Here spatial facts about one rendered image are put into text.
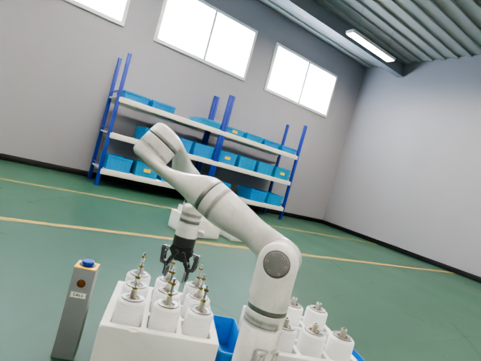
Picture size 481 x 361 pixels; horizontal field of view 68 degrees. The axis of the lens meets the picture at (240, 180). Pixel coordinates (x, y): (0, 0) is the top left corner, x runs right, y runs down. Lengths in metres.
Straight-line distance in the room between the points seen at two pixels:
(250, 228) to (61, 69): 5.49
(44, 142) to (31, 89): 0.78
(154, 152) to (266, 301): 0.44
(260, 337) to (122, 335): 0.57
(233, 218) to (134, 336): 0.60
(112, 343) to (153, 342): 0.13
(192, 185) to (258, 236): 0.20
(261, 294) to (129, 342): 0.60
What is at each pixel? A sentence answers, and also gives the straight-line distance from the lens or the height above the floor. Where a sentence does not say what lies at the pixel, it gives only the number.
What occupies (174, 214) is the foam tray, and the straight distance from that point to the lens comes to 3.74.
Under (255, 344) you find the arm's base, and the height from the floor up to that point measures 0.41.
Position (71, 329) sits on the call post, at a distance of 1.39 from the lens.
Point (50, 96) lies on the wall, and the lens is 6.11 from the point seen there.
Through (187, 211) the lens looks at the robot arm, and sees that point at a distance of 1.20.
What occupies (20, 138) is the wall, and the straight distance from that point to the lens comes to 6.11.
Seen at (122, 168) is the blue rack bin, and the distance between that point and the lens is 5.62.
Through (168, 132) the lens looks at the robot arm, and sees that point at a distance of 0.91.
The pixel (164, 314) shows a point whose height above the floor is 0.23.
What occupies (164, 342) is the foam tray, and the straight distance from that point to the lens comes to 1.29.
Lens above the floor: 0.76
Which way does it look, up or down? 2 degrees down
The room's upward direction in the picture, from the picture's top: 15 degrees clockwise
